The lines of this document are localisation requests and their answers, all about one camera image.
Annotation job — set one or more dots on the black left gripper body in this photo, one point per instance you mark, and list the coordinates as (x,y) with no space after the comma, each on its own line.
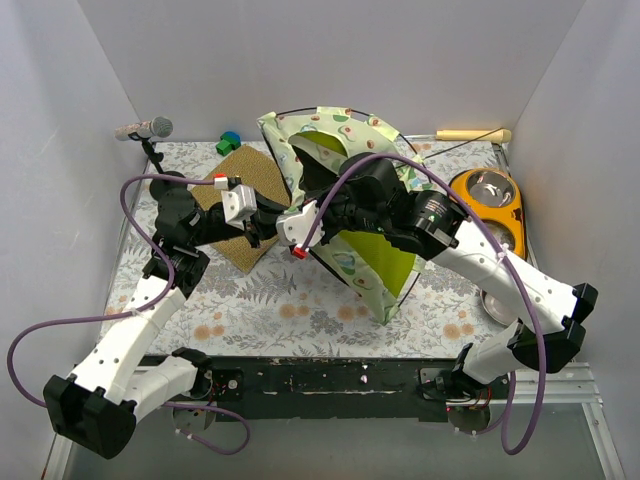
(254,230)

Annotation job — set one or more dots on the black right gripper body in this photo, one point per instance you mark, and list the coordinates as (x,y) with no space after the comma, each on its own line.
(329,211)

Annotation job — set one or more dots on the green avocado print pet tent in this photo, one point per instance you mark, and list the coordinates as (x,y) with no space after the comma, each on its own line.
(311,148)

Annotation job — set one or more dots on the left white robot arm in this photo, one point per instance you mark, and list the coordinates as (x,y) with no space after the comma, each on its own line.
(100,402)

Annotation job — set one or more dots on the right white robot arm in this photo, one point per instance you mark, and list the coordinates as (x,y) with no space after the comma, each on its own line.
(437,226)

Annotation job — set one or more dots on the yellow double pet bowl stand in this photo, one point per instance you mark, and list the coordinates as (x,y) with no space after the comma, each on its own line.
(507,223)

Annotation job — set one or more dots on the loose steel pet bowl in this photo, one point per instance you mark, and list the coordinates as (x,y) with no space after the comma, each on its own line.
(496,310)

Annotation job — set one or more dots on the green and blue toy block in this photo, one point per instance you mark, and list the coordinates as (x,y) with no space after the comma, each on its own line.
(229,141)

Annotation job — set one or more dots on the grey head microphone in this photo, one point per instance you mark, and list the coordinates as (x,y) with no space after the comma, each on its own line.
(160,127)

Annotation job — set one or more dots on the steel bowl in stand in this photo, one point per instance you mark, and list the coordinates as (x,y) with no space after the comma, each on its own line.
(491,188)

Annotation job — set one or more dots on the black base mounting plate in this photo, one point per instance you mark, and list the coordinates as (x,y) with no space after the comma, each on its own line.
(260,388)

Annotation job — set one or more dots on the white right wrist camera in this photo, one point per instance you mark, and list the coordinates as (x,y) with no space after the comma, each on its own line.
(300,230)

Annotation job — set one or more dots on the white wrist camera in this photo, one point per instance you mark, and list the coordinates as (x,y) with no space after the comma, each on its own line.
(238,199)
(300,230)

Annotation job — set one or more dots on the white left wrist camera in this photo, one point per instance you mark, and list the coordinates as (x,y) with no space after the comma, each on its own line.
(238,199)

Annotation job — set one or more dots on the aluminium frame rail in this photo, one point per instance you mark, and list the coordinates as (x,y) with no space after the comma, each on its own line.
(362,419)

